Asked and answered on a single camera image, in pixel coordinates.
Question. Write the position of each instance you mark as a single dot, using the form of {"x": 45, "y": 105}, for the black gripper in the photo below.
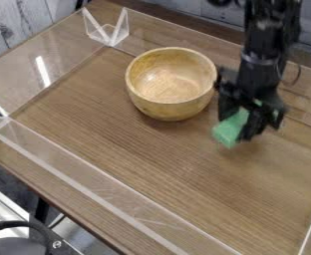
{"x": 248, "y": 88}

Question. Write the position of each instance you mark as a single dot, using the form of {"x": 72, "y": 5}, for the green rectangular block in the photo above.
{"x": 225, "y": 131}

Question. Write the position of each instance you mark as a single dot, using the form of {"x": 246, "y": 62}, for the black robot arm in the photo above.
{"x": 271, "y": 30}

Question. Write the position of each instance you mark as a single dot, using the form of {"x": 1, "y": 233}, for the light wooden bowl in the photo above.
{"x": 169, "y": 83}

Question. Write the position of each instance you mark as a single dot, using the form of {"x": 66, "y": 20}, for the clear acrylic tray walls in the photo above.
{"x": 152, "y": 186}

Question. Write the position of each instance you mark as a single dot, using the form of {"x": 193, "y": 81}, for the black metal bracket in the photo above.
{"x": 46, "y": 237}

